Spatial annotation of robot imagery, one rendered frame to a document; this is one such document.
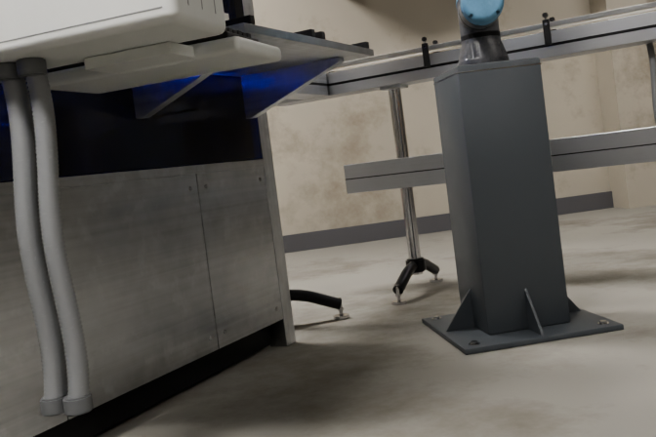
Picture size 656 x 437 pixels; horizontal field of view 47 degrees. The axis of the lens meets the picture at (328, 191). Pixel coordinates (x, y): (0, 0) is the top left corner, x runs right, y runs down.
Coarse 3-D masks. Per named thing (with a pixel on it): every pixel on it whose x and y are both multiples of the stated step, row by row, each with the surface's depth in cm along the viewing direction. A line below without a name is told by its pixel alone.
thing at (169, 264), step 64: (0, 192) 149; (64, 192) 163; (128, 192) 181; (192, 192) 203; (256, 192) 232; (0, 256) 147; (128, 256) 179; (192, 256) 201; (256, 256) 228; (0, 320) 146; (128, 320) 177; (192, 320) 198; (256, 320) 225; (0, 384) 144; (128, 384) 175
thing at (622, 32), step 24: (552, 24) 269; (576, 24) 272; (600, 24) 260; (624, 24) 256; (648, 24) 253; (432, 48) 290; (528, 48) 271; (552, 48) 268; (576, 48) 264; (600, 48) 260; (336, 72) 306; (360, 72) 302; (384, 72) 297; (408, 72) 293; (432, 72) 288; (336, 96) 315
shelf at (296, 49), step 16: (256, 32) 164; (272, 32) 170; (288, 32) 177; (288, 48) 188; (304, 48) 191; (320, 48) 195; (336, 48) 199; (352, 48) 209; (272, 64) 214; (288, 64) 218
